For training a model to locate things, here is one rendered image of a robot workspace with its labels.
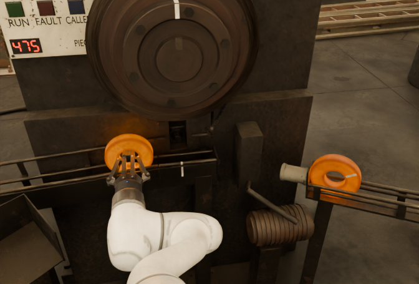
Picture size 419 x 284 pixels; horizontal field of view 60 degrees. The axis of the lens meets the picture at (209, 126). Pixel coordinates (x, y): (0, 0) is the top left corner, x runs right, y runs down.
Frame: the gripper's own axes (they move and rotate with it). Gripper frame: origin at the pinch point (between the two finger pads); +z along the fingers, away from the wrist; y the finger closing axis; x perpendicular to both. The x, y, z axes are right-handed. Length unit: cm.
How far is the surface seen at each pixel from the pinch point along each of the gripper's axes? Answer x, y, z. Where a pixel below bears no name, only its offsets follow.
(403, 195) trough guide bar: -7, 83, -27
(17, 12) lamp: 43, -24, 12
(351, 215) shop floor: -78, 109, 22
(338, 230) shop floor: -77, 97, 14
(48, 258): -14.4, -23.9, -25.8
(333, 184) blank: -8, 64, -17
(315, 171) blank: -4, 58, -15
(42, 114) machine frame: 10.5, -25.6, 10.2
